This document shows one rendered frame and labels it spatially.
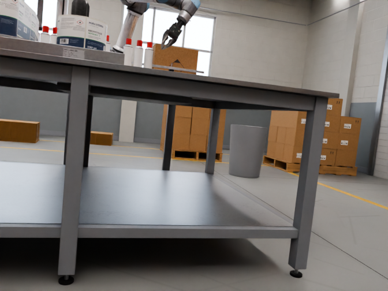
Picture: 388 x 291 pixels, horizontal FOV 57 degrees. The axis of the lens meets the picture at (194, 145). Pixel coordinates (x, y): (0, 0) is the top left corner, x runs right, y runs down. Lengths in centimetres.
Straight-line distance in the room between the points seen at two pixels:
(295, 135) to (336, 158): 79
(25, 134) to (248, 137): 357
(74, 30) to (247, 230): 108
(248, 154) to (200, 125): 146
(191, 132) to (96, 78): 420
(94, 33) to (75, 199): 67
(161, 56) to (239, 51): 582
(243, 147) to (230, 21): 444
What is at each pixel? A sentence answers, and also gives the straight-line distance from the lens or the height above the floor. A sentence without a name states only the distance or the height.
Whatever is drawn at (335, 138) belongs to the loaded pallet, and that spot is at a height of 55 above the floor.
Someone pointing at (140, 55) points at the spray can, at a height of 99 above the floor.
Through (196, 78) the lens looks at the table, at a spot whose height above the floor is 81.
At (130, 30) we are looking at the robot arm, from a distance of 262.
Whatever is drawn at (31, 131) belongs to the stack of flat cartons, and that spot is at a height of 18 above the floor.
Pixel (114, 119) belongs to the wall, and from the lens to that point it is 758.
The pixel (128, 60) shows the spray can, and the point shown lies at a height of 96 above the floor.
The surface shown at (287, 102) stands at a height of 77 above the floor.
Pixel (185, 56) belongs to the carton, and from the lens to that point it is 245.
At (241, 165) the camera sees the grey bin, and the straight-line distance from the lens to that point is 428.
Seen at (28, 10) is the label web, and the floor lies 104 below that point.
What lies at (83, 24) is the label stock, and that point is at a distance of 156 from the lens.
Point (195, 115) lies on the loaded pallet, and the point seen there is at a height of 69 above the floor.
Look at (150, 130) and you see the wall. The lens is 763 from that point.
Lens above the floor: 67
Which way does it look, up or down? 5 degrees down
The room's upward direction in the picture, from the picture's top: 6 degrees clockwise
